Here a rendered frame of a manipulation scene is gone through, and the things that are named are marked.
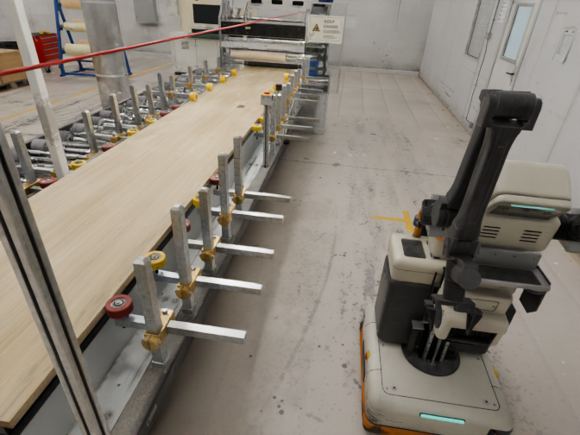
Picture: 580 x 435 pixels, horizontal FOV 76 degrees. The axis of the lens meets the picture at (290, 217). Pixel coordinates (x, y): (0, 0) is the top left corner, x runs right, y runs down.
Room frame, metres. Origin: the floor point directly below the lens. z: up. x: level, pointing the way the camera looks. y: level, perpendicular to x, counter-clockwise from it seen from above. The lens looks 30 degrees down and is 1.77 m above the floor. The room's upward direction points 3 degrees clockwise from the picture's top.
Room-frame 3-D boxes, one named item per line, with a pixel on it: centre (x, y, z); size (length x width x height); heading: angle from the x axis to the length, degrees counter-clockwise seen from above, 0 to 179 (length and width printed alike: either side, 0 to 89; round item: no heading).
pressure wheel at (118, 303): (0.87, 0.53, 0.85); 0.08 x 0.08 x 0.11
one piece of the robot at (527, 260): (0.99, -0.70, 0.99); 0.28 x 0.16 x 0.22; 84
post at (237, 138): (1.81, 0.29, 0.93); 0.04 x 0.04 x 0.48; 83
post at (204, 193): (1.32, 0.35, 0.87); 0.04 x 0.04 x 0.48; 83
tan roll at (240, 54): (5.71, 0.37, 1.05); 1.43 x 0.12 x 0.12; 83
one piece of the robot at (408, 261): (1.37, -0.75, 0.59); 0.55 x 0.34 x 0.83; 84
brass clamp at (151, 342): (0.84, 0.40, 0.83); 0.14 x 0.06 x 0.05; 173
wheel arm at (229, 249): (1.35, 0.28, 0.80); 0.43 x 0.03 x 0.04; 83
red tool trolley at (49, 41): (9.37, 6.04, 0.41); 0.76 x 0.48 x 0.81; 0
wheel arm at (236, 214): (1.60, 0.25, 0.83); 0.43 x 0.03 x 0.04; 83
